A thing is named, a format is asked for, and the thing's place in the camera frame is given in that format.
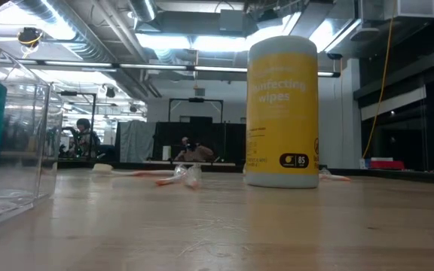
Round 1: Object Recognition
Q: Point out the yellow disinfecting wipes canister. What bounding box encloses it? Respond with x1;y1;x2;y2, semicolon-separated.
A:
245;35;320;190

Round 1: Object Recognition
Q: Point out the orange white unwrapped toothbrush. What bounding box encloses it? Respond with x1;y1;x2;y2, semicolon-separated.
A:
91;163;176;178

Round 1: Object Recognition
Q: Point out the clear acrylic organizer box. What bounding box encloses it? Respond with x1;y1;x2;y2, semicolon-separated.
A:
0;31;65;234

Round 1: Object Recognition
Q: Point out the person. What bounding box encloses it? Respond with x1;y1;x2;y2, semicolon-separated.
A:
174;135;215;163
59;117;102;159

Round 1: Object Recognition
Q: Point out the grey curtain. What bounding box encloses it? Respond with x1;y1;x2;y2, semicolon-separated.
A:
114;119;158;163

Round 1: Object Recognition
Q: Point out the long LED light bar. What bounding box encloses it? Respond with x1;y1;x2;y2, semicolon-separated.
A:
0;58;341;78

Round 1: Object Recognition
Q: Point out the flat red box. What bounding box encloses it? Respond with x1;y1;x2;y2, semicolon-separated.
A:
368;160;406;171

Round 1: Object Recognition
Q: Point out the black partition wall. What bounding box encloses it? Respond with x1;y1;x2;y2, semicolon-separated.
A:
151;115;248;164

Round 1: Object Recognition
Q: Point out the black background rig frame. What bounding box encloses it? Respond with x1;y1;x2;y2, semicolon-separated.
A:
168;97;225;123

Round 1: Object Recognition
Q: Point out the yellow cable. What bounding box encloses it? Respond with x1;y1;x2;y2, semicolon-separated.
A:
361;0;398;160

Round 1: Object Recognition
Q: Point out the black aluminium table frame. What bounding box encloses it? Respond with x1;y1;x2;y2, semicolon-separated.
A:
57;160;434;186

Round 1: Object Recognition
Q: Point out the black overhead camera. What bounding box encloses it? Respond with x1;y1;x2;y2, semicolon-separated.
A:
16;26;45;49

